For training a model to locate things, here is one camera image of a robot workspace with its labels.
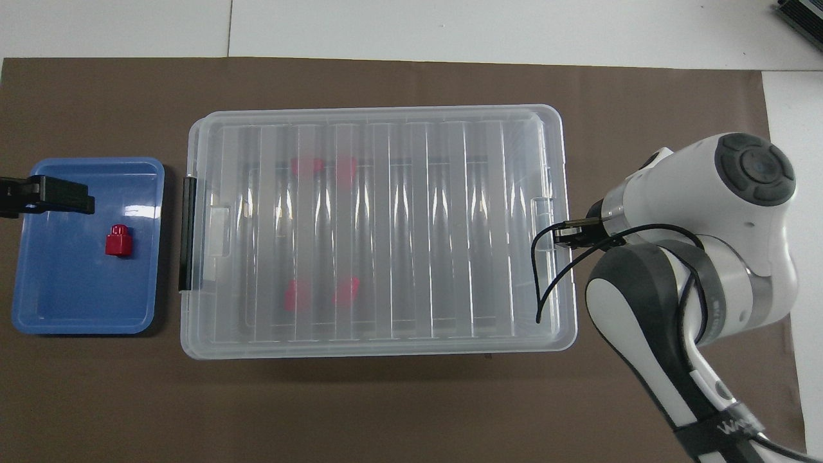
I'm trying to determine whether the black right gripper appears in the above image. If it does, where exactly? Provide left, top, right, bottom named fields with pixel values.
left=554, top=199, right=612, bottom=251

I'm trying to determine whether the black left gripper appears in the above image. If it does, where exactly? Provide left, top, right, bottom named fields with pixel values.
left=0, top=176, right=96, bottom=219

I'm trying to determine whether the black box latch handle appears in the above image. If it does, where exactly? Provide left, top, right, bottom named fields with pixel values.
left=178, top=176, right=197, bottom=294

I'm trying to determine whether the clear ribbed plastic lid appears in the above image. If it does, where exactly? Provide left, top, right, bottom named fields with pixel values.
left=183, top=104, right=578, bottom=359

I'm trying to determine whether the blue plastic tray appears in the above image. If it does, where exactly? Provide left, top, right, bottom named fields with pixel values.
left=12, top=157, right=166, bottom=336

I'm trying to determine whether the clear plastic storage box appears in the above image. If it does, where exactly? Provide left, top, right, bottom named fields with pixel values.
left=180, top=109, right=573, bottom=359

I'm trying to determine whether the brown paper table mat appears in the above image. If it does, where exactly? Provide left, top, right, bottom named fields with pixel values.
left=0, top=57, right=808, bottom=463

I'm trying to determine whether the grey ridged metal device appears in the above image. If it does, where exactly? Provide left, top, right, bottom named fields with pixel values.
left=773, top=0, right=823, bottom=44

